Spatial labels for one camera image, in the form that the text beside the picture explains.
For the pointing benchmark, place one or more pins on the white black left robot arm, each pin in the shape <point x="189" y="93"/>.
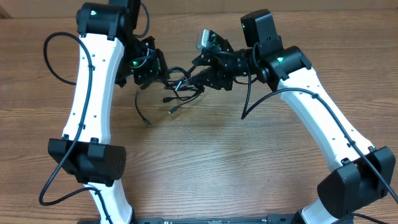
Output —
<point x="110" y="52"/>

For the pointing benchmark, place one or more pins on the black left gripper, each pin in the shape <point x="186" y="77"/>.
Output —
<point x="159" y="69"/>

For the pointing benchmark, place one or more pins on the brown cardboard back panel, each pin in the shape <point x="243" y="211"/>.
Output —
<point x="11" y="9"/>

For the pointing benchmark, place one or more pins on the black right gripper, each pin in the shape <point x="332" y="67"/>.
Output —
<point x="216" y="78"/>

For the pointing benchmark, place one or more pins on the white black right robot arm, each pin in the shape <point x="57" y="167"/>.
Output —
<point x="360" y="173"/>

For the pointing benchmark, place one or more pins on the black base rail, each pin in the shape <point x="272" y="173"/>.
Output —
<point x="270" y="219"/>

